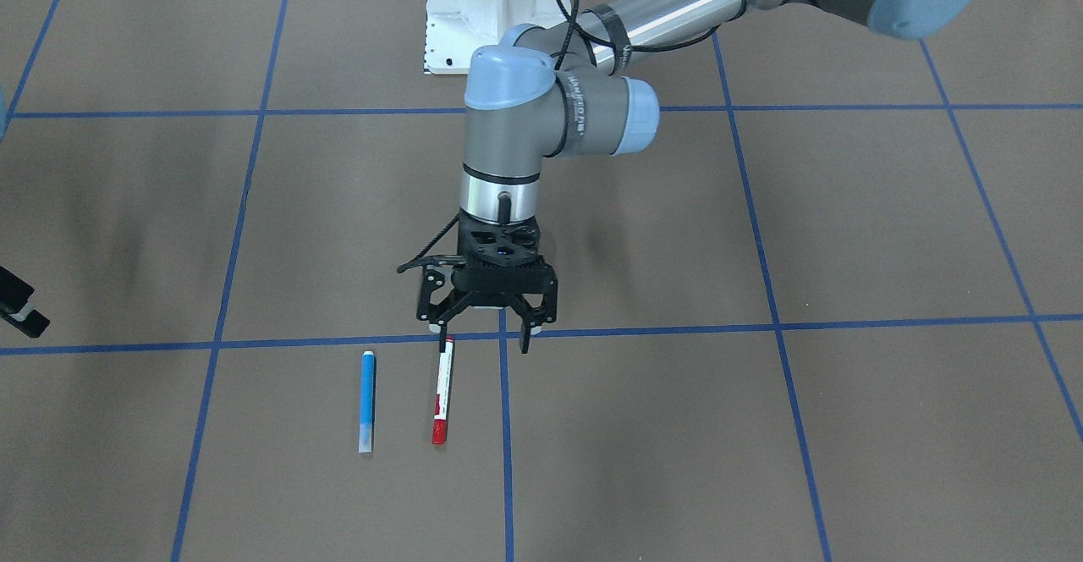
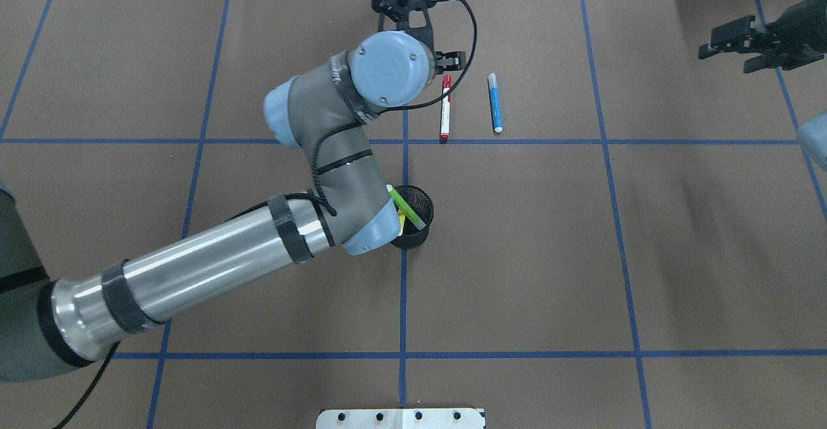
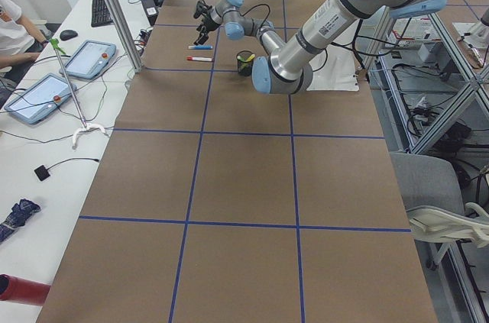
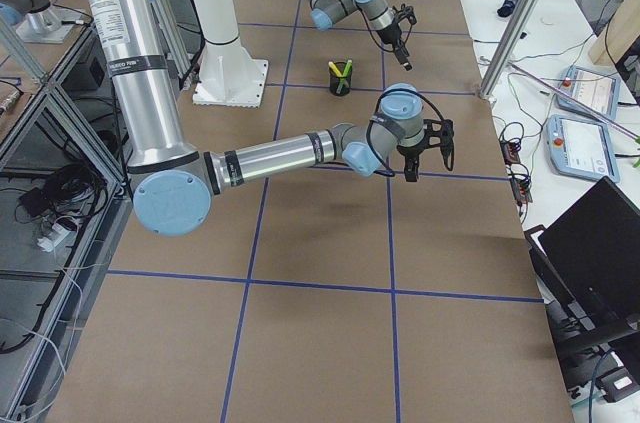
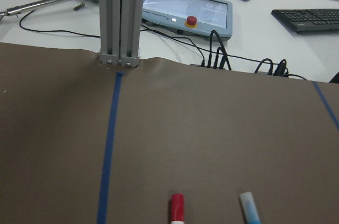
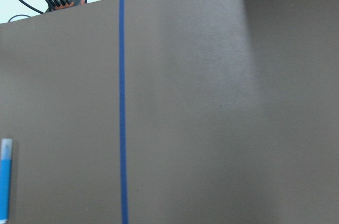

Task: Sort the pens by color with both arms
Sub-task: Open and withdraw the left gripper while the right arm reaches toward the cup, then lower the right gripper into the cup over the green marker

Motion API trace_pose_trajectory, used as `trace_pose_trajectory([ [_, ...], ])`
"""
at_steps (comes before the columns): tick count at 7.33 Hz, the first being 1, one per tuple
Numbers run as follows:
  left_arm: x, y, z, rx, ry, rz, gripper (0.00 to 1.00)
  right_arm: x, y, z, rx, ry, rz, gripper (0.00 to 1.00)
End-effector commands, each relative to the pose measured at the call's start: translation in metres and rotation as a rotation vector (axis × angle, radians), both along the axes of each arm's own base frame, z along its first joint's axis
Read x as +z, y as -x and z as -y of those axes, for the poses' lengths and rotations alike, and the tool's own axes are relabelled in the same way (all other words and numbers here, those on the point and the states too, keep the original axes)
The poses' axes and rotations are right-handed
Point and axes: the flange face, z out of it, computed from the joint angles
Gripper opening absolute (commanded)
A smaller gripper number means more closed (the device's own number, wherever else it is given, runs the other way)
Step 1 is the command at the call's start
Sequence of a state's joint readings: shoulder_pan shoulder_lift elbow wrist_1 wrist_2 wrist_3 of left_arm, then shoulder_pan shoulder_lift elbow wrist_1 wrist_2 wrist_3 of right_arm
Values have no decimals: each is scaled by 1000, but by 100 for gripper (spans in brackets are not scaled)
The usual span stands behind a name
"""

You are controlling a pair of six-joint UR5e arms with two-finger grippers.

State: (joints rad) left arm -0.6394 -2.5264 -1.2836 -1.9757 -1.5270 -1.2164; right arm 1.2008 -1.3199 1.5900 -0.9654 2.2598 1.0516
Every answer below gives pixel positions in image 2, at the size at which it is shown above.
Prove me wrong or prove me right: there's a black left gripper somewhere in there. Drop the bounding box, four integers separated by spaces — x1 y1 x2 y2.
434 51 467 74

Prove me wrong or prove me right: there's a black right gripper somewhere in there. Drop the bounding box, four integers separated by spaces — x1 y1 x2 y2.
698 0 826 74

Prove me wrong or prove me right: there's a blue marker pen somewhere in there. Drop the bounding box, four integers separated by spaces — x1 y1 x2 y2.
487 72 504 134

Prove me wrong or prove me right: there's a red white marker pen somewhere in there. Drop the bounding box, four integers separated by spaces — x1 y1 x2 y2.
439 74 452 143

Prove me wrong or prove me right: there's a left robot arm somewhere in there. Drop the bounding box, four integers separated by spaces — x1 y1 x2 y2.
2 30 474 382

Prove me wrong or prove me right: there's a black mesh pen cup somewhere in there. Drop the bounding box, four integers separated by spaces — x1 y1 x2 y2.
388 185 434 250

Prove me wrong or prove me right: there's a green highlighter pen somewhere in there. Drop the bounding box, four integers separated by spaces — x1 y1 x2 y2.
385 184 432 231

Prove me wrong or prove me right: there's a brown paper table cover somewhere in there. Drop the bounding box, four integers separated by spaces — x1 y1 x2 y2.
2 0 825 428

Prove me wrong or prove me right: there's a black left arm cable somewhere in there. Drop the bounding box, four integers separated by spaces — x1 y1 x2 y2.
310 0 479 216

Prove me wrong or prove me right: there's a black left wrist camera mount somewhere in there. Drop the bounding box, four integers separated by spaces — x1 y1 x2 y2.
370 0 450 53

